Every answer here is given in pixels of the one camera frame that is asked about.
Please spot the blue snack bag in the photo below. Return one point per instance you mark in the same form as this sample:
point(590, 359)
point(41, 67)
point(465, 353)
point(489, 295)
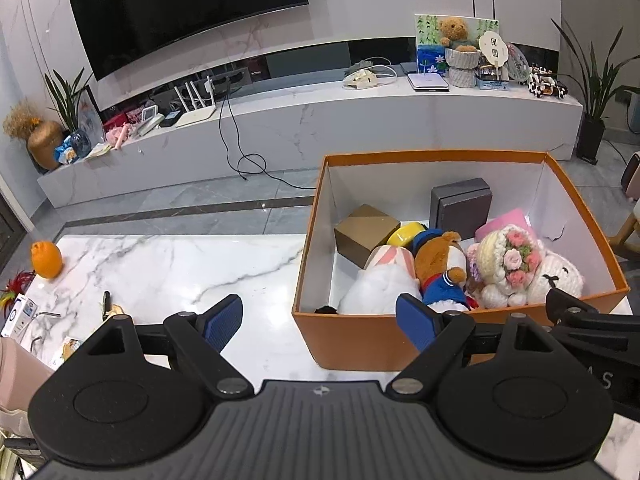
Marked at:
point(72, 150)

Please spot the colourful feather toy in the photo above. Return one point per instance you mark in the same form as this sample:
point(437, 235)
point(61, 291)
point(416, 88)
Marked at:
point(15, 290)

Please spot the white marble tv cabinet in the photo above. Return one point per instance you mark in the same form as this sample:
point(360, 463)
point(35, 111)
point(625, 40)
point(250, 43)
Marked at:
point(350, 125)

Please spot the wooden armchair beige cushion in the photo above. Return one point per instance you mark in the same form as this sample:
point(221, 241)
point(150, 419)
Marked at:
point(627, 232)

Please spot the yellow plastic case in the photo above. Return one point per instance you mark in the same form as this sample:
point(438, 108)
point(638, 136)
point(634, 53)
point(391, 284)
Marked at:
point(405, 232)

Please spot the gold vase with dried flowers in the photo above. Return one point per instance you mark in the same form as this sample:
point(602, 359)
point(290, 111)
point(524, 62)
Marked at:
point(45, 145)

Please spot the white router with antennas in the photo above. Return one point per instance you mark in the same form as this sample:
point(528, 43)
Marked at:
point(197, 115)

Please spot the patterned round fan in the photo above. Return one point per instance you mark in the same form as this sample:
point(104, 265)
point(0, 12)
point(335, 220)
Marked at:
point(519, 62)

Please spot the closed laptop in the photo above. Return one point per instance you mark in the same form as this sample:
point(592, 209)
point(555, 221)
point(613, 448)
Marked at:
point(427, 82)

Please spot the small white desk device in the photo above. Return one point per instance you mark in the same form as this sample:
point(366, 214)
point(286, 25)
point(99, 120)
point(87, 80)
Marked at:
point(150, 120)

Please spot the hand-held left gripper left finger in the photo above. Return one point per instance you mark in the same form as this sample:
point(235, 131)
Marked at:
point(225, 322)

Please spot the knitted grey basket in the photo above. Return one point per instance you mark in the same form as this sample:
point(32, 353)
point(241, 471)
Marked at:
point(462, 67)

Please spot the whole orange fruit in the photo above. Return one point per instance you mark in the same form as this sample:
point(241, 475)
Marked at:
point(46, 260)

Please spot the red box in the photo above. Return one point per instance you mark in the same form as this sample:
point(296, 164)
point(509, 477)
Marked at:
point(117, 119)

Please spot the green leafy plant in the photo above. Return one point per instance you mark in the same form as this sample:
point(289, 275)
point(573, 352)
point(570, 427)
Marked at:
point(67, 100)

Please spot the small brown teddy bear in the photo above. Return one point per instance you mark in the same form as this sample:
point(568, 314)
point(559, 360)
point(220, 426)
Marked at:
point(456, 32)

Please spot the brown bear plush blue outfit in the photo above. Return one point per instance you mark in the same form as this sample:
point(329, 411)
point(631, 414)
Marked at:
point(440, 260)

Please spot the black phone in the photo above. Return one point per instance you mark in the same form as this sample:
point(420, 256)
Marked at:
point(171, 119)

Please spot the black and white toy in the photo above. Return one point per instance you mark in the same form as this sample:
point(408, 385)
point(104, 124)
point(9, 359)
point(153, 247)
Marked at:
point(547, 85)

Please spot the white and blue carton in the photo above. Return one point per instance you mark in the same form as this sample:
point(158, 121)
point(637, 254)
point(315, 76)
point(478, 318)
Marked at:
point(17, 315)

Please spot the dark grey box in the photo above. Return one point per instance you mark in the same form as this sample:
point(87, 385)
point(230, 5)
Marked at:
point(460, 207)

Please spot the crochet doll with pink flowers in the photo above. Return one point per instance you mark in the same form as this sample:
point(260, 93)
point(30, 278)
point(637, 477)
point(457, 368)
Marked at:
point(500, 260)

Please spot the tall potted plant black pot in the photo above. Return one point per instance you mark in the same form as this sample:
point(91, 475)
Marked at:
point(592, 130)

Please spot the pink toy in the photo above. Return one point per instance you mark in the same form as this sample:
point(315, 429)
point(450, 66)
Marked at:
point(117, 137)

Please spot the blue printed box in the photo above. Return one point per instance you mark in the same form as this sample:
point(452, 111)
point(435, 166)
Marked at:
point(492, 85)

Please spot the black curved television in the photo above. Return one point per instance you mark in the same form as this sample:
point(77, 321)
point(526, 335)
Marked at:
point(185, 5)

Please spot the white plush with black bow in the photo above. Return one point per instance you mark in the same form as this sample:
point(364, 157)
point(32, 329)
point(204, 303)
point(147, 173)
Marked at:
point(562, 277)

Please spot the orange cardboard storage box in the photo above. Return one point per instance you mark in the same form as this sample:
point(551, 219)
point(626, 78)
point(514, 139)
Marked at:
point(350, 340)

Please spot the white round paper fan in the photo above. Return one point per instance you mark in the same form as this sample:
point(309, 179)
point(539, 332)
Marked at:
point(492, 47)

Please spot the brown cardboard box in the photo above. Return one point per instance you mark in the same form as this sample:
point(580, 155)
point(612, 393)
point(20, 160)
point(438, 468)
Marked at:
point(365, 232)

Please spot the green and blue painting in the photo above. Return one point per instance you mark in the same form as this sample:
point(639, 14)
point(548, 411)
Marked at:
point(427, 45)

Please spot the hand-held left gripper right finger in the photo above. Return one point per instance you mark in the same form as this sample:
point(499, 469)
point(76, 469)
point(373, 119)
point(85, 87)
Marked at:
point(415, 322)

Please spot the white plush with black ears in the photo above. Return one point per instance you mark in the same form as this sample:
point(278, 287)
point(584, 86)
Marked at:
point(380, 285)

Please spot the small printed paper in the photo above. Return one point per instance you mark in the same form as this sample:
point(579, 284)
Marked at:
point(70, 347)

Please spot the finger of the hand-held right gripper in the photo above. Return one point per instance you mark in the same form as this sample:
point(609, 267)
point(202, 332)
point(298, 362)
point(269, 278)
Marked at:
point(575, 310)

